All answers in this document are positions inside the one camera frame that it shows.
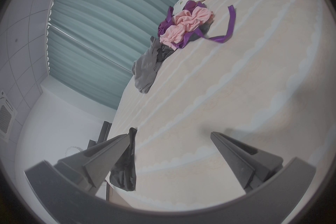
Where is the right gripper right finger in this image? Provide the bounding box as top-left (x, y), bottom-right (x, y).
top-left (211, 132), bottom-right (284, 189)

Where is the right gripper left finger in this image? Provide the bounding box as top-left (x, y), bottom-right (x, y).
top-left (56, 134), bottom-right (131, 193)

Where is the black T-shirt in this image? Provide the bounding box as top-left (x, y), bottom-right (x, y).
top-left (109, 127), bottom-right (138, 191)

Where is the bed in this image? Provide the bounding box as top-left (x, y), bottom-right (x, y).
top-left (106, 0), bottom-right (332, 211)

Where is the pile of clothes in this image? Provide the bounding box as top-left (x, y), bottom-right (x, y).
top-left (156, 0), bottom-right (237, 62)

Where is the round mirror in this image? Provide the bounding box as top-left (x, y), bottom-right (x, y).
top-left (65, 146), bottom-right (84, 157)

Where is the black chest of drawers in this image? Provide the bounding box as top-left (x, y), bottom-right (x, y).
top-left (88, 121), bottom-right (112, 150)

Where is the ceiling air conditioner vent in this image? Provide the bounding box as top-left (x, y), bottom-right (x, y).
top-left (0, 90), bottom-right (18, 142)

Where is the grey garment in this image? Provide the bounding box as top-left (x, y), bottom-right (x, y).
top-left (132, 36), bottom-right (164, 94)

